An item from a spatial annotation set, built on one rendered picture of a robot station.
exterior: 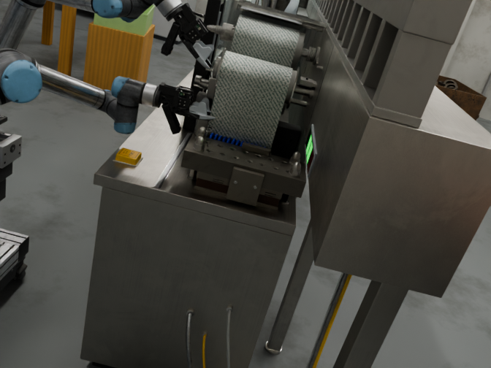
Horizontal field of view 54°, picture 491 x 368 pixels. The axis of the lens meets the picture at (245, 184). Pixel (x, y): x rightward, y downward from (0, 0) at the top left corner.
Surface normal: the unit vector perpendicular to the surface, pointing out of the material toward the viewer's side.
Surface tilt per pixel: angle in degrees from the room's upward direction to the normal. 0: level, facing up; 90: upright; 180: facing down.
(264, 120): 90
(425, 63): 90
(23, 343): 0
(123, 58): 90
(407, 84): 90
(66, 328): 0
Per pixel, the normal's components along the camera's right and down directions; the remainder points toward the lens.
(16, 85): 0.71, 0.41
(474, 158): -0.09, 0.41
